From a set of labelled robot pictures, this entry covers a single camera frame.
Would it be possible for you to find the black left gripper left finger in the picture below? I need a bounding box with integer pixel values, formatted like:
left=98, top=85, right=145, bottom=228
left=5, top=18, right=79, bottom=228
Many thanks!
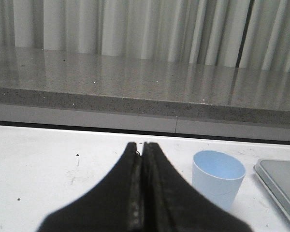
left=38, top=143, right=144, bottom=232

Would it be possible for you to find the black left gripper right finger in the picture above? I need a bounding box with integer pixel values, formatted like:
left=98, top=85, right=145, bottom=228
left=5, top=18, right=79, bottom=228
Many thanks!
left=142, top=143, right=252, bottom=232

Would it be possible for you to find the light blue plastic cup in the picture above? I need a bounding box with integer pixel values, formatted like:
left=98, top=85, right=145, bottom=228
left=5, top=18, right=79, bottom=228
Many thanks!
left=192, top=150, right=246, bottom=211

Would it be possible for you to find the silver digital kitchen scale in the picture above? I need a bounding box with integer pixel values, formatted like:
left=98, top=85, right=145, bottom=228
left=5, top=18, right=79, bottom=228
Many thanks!
left=253, top=159, right=290, bottom=223

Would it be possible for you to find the grey stone counter ledge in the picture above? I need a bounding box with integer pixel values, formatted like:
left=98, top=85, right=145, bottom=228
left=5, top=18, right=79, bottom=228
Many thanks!
left=0, top=45, right=290, bottom=142

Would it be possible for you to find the white pleated curtain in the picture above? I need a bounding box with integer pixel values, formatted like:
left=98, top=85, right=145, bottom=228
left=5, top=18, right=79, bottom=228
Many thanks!
left=0, top=0, right=290, bottom=72

